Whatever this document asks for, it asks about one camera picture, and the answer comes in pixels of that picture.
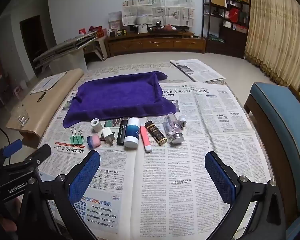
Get pink and white tube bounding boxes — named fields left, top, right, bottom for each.
left=140, top=126, right=152, bottom=153

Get dark wooden shelf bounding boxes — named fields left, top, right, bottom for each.
left=201, top=0, right=252, bottom=59

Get black cable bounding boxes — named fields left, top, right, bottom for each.
left=0, top=123, right=10, bottom=144

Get black tube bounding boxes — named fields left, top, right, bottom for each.
left=116, top=119, right=128, bottom=145

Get folded newspaper stack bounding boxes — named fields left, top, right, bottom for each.
left=170, top=59, right=227, bottom=83

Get red bag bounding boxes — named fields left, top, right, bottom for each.
left=229, top=8, right=240, bottom=22

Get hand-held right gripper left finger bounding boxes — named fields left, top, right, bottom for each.
left=19, top=151, right=101, bottom=240

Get white and blue bottle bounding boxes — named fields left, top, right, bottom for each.
left=124, top=117, right=140, bottom=149

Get white tape roll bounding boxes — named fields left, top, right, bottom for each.
left=90, top=119, right=102, bottom=132

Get spread newspaper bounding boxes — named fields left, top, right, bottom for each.
left=37, top=81, right=273, bottom=240

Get beige curved wooden bench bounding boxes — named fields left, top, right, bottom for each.
left=5, top=68, right=84, bottom=149

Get newspaper-covered television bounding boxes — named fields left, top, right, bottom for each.
left=122, top=0, right=195, bottom=27

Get person's left hand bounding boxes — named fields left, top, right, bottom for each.
left=0, top=217, right=18, bottom=233

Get beige curtain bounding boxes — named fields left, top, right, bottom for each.
left=244, top=0, right=300, bottom=95

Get clear plastic bottle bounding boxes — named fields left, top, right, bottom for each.
left=163, top=112, right=184, bottom=145

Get grey folded table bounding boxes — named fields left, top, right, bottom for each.
left=32, top=31, right=99, bottom=67

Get blue cushioned chair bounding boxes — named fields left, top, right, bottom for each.
left=244, top=82, right=300, bottom=230

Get white charger plug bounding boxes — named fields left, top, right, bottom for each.
left=102, top=127, right=114, bottom=146

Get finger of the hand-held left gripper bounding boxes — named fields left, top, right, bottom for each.
left=24, top=144, right=52, bottom=173
left=0, top=139, right=23, bottom=165

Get white paper sheet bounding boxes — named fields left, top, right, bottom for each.
left=30, top=72, right=67, bottom=95

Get black and gold lighter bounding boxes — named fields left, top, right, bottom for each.
left=144, top=121, right=167, bottom=146

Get dark door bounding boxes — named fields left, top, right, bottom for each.
left=19, top=15, right=49, bottom=63

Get purple towel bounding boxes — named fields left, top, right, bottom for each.
left=63, top=71, right=177, bottom=128

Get pink and blue small jar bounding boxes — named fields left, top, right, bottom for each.
left=87, top=134, right=101, bottom=149

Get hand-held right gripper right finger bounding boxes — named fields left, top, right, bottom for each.
left=204, top=151, right=287, bottom=240

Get glass tumbler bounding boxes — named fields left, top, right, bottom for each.
left=13, top=102, right=30, bottom=127

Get pink stool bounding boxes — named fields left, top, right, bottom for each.
left=12, top=85, right=24, bottom=97

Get red gift boxes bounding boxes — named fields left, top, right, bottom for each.
left=89, top=26, right=104, bottom=38

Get green binder clip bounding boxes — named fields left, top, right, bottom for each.
left=70, top=127, right=84, bottom=145

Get wooden television cabinet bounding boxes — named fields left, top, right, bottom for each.
left=104, top=31, right=207, bottom=57

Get wall calendar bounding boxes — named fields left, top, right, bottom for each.
left=108, top=12, right=122, bottom=29

